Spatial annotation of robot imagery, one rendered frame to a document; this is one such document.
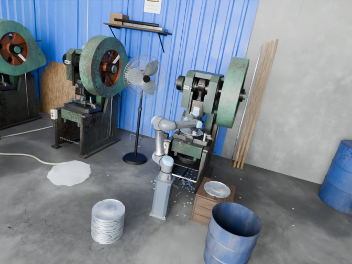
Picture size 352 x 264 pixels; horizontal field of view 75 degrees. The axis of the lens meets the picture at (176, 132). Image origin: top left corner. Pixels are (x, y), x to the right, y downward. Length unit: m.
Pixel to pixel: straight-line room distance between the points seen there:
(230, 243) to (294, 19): 3.16
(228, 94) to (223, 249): 1.43
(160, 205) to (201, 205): 0.44
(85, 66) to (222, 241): 2.46
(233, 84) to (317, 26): 1.94
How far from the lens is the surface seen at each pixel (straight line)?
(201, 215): 2.60
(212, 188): 2.60
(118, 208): 2.30
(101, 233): 2.29
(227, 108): 2.47
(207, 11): 4.08
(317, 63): 4.04
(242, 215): 2.33
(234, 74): 2.48
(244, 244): 2.04
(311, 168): 4.42
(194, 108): 2.86
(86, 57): 3.14
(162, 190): 2.43
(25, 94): 5.08
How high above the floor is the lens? 1.73
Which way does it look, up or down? 20 degrees down
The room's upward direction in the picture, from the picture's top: 9 degrees clockwise
